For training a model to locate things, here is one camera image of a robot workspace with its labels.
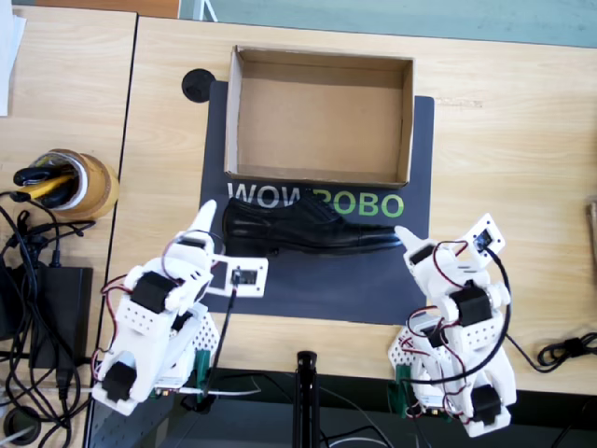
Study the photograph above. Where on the black leather dress shoe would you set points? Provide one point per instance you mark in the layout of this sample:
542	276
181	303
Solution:
289	228

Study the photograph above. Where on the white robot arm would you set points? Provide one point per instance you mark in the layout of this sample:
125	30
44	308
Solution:
140	336
480	345

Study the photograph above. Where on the open cardboard box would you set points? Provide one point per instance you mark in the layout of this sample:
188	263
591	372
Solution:
317	126

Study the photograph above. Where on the dark grey WOWROBO mat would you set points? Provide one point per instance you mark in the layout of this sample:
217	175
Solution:
326	289

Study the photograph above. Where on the green table clamp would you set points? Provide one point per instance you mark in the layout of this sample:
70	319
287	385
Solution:
201	368
402	378

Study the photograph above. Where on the brown packing tape roll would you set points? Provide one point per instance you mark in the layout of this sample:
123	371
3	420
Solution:
100	186

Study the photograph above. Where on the black round desk grommet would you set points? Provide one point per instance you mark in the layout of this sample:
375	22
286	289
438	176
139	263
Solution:
196	85
18	420

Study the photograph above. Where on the black power adapter brick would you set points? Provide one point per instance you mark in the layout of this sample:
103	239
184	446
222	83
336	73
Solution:
7	303
60	317

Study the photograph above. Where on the grey perforated metal panel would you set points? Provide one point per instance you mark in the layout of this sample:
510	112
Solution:
154	429

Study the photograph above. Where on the white paper stack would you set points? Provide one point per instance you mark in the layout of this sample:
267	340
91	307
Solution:
7	56

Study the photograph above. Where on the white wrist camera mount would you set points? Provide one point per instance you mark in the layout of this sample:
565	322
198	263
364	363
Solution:
247	277
487	233

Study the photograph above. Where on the white perforated base plate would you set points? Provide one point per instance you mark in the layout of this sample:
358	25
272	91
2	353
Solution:
398	352
210	336

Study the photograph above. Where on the black camera stand pole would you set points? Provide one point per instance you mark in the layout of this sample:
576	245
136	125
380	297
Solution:
307	396

